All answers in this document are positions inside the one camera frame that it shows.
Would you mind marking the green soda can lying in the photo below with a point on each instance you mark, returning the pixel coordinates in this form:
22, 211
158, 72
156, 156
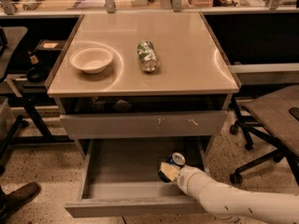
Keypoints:
147, 56

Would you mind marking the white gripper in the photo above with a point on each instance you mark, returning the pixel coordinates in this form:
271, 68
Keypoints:
186, 176

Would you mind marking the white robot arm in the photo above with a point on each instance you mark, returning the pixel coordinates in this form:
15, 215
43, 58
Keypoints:
229, 203

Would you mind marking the black round object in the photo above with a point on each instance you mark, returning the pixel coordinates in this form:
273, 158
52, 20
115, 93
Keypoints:
37, 74

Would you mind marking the grey drawer cabinet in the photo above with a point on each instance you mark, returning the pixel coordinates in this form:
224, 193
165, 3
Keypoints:
192, 75

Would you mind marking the brown shoe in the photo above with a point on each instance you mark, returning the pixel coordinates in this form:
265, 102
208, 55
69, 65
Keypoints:
10, 203

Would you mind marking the black office chair left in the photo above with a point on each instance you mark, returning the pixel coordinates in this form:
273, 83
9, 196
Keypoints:
9, 124

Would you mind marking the closed top drawer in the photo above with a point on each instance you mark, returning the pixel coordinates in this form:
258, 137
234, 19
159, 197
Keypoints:
137, 125

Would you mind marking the blue pepsi can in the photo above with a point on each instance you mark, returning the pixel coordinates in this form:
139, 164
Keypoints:
177, 159

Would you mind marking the black office chair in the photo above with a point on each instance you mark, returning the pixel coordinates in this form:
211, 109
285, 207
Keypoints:
273, 118
9, 124

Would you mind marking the open middle drawer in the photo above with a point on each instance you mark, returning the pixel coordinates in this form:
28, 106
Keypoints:
120, 178

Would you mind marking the white bowl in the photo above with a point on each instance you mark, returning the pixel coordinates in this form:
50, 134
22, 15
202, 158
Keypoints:
91, 60

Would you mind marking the black office chair right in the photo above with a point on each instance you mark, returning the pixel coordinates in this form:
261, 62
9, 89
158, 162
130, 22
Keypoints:
273, 118

